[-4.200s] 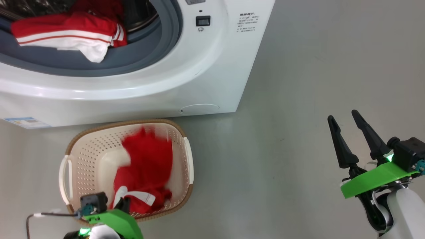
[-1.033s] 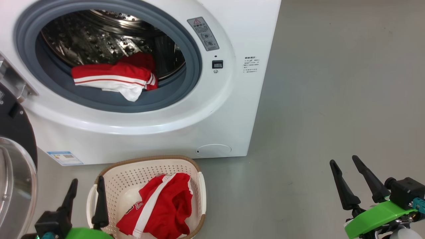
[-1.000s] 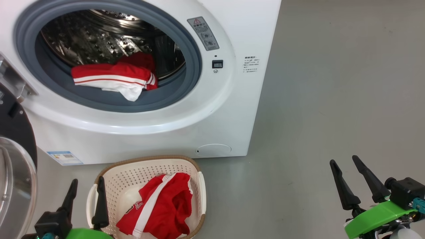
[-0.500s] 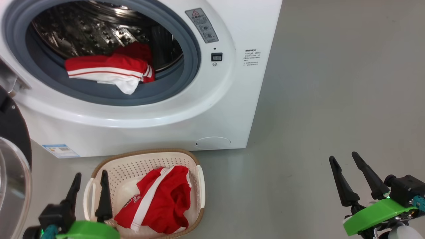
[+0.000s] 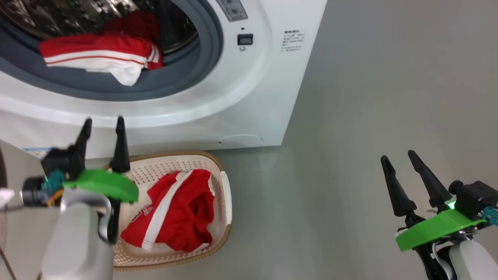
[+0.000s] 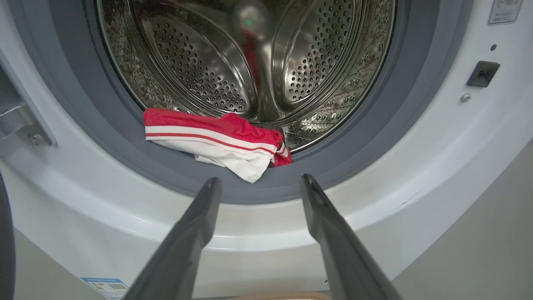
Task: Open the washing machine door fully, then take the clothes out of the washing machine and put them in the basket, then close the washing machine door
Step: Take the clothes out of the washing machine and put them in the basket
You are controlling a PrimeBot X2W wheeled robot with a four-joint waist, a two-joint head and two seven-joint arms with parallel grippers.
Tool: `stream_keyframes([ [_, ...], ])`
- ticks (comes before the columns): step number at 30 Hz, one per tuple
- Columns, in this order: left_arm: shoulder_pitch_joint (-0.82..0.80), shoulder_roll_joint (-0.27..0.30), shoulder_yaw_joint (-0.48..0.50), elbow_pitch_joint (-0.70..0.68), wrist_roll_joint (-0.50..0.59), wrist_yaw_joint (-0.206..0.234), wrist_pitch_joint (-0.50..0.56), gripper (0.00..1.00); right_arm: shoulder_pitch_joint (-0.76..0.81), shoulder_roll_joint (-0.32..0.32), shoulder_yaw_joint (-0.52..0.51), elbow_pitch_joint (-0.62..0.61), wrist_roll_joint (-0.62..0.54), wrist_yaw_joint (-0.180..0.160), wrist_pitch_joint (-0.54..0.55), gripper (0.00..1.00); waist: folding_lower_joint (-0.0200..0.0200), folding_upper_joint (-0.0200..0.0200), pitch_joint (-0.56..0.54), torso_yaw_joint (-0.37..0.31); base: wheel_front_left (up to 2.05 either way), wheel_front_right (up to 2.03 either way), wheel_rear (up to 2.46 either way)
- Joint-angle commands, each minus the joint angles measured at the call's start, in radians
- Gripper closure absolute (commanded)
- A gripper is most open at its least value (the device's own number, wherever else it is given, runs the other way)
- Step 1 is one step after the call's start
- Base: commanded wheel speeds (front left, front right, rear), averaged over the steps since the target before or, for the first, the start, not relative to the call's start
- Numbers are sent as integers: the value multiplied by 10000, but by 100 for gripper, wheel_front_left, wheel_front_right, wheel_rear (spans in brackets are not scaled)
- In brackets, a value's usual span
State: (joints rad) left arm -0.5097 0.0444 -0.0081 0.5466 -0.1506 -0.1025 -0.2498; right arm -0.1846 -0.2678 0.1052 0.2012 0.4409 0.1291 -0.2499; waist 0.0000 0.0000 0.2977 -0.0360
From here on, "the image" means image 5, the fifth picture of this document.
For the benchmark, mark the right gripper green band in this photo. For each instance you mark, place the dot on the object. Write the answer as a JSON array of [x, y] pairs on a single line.
[[435, 229]]

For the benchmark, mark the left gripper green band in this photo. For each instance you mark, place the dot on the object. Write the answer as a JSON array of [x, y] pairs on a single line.
[[105, 184]]

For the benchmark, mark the red white striped garment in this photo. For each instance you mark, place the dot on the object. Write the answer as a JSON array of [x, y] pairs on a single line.
[[89, 48]]

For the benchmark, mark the red shorts with white stripe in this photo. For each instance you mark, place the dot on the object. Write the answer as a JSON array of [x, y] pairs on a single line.
[[183, 210]]

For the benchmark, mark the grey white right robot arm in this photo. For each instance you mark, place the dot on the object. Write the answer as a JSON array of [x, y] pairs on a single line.
[[472, 262]]

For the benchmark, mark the grey rubber door seal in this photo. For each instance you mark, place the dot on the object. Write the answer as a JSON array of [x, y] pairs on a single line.
[[175, 77]]

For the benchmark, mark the cream perforated laundry basket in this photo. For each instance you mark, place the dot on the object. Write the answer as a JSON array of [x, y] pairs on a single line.
[[221, 217]]

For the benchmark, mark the white front-load washing machine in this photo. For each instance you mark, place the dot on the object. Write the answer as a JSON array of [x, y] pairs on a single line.
[[241, 97]]

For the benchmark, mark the black door lock socket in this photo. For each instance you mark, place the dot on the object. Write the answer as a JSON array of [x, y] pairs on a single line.
[[245, 39]]

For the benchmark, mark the blue energy label sticker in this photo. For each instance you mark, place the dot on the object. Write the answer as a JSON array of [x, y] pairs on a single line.
[[37, 152]]

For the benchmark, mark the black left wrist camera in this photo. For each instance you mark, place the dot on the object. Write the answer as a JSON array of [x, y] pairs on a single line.
[[62, 161]]

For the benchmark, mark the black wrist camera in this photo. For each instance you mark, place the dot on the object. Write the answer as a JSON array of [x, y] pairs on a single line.
[[62, 161], [474, 198]]

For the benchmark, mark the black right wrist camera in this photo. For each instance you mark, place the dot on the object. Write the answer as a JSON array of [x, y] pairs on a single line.
[[474, 198]]

